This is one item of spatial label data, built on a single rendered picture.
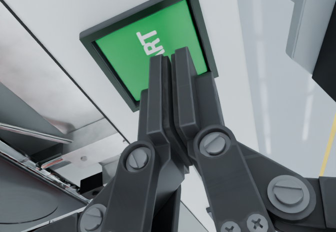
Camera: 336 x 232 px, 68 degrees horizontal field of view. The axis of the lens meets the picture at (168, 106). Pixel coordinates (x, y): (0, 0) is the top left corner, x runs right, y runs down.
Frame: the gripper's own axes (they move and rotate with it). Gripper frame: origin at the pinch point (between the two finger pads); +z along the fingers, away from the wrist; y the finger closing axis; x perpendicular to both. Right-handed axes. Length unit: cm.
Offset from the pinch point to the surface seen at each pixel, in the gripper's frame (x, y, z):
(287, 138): -203, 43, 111
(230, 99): -6.1, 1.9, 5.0
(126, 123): -4.3, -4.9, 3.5
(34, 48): -0.6, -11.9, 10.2
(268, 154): -219, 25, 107
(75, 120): -9.3, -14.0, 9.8
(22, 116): -10.3, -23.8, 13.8
